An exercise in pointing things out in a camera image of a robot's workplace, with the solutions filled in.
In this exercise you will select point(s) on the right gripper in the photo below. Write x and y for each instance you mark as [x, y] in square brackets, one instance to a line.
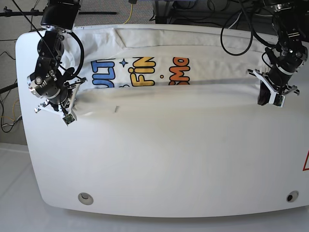
[59, 97]

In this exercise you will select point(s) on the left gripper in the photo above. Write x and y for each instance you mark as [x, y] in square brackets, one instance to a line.
[267, 87]

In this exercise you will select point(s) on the white printed T-shirt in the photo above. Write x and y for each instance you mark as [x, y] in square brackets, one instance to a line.
[158, 68]

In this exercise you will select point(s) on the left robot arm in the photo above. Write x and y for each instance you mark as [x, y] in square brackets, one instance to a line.
[290, 20]

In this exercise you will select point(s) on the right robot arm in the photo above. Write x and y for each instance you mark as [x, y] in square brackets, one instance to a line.
[50, 50]

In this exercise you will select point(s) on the black equipment base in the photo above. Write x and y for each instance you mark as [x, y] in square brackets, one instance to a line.
[218, 12]

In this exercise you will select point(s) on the black tripod stand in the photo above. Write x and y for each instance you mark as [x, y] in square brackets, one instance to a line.
[96, 13]

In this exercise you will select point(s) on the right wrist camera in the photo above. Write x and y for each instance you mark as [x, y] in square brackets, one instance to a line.
[68, 119]

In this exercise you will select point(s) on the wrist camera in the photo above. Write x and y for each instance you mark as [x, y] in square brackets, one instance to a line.
[277, 100]
[68, 119]

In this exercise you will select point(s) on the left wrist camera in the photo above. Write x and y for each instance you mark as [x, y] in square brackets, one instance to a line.
[277, 100]

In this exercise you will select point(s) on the left table cable grommet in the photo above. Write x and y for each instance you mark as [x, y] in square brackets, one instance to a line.
[85, 199]

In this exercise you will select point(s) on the table cable grommet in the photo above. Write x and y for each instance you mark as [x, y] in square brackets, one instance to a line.
[292, 196]
[85, 199]

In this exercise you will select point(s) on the right table cable grommet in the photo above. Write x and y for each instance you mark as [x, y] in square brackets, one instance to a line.
[292, 196]

